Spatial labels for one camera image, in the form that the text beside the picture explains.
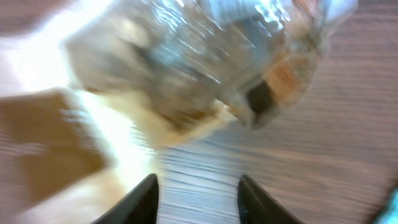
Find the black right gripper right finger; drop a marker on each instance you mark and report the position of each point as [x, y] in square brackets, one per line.
[256, 206]

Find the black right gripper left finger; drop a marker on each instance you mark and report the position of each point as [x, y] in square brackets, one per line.
[139, 206]

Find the beige nut snack bag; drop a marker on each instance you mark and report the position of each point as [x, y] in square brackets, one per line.
[96, 89]

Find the mint green snack pack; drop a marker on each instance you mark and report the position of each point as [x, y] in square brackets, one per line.
[389, 214]

